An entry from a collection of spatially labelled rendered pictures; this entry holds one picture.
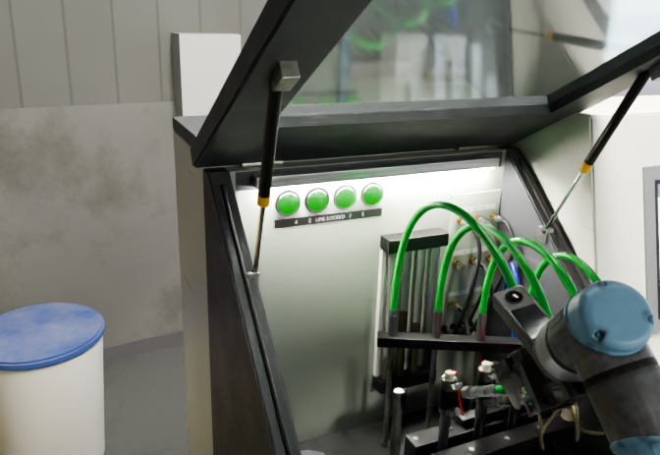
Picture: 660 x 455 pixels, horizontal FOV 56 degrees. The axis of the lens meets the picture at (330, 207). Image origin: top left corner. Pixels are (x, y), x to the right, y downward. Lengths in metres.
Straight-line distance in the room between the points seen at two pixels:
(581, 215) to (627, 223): 0.10
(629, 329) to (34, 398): 2.11
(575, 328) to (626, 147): 0.74
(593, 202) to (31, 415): 1.98
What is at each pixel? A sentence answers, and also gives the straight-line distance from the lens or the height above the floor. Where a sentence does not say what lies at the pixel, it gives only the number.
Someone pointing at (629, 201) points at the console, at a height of 1.38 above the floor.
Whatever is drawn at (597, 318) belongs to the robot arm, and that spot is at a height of 1.45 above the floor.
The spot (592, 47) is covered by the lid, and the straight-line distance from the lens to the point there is 1.03.
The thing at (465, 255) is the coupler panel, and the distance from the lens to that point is 1.42.
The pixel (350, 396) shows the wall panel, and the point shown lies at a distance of 1.43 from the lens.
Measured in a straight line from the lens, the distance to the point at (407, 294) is 1.33.
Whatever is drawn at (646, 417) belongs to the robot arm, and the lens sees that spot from 0.67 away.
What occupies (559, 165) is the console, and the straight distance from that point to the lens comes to 1.35.
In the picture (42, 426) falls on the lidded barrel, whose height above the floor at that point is 0.29.
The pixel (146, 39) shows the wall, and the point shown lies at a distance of 3.04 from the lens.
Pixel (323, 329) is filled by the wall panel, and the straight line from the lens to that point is 1.31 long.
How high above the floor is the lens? 1.73
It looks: 18 degrees down
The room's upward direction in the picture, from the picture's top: 2 degrees clockwise
